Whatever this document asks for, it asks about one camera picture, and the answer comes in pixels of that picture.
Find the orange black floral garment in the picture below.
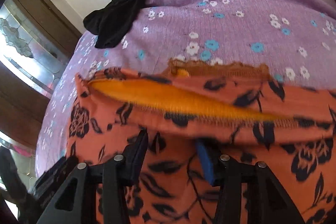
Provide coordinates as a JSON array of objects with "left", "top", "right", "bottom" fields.
[{"left": 67, "top": 61, "right": 335, "bottom": 223}]

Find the leaded glass wardrobe panel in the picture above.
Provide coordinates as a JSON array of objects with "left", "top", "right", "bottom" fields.
[{"left": 1, "top": 0, "right": 69, "bottom": 98}]

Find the brown wooden wardrobe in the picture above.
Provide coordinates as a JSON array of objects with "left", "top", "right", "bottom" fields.
[{"left": 1, "top": 0, "right": 81, "bottom": 149}]

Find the purple floral bedsheet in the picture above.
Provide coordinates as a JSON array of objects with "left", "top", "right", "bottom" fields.
[{"left": 35, "top": 0, "right": 335, "bottom": 175}]

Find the black crumpled garment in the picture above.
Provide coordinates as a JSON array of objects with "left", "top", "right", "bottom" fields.
[{"left": 83, "top": 0, "right": 146, "bottom": 49}]

